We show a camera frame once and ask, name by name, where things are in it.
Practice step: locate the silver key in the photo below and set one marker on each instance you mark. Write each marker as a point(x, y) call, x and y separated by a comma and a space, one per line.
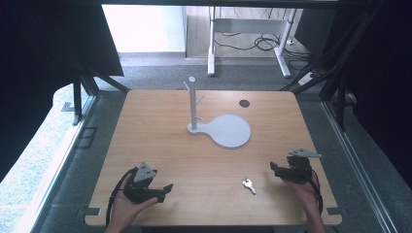
point(249, 186)

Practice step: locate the white power strip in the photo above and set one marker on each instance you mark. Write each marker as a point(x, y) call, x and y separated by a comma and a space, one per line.
point(306, 78)

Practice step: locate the white wall panel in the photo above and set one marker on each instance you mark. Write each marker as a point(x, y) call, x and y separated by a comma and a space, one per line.
point(144, 27)

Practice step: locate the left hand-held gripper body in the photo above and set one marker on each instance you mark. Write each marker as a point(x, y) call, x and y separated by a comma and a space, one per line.
point(144, 173)

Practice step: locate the person's right hand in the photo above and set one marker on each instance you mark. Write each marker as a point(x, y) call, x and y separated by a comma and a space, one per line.
point(302, 194)

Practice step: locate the dark round table grommet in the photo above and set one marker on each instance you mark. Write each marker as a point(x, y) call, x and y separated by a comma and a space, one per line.
point(244, 103)

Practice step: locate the aluminium floor rail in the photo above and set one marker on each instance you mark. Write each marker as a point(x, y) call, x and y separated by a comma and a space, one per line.
point(48, 181)
point(359, 168)

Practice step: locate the black metal stand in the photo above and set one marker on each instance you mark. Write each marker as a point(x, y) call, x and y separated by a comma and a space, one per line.
point(85, 87)
point(336, 71)

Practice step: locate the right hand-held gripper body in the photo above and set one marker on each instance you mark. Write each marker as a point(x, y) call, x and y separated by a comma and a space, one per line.
point(296, 168)

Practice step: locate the black curtain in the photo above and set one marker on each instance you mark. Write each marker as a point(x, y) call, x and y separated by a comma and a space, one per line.
point(39, 64)
point(382, 81)

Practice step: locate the white desk frame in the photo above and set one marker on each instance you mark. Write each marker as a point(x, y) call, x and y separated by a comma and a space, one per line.
point(249, 26)

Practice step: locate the person's left hand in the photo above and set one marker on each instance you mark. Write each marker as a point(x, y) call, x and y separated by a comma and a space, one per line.
point(124, 208)

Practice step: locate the white key stand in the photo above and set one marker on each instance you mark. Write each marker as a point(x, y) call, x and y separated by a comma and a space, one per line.
point(228, 131)

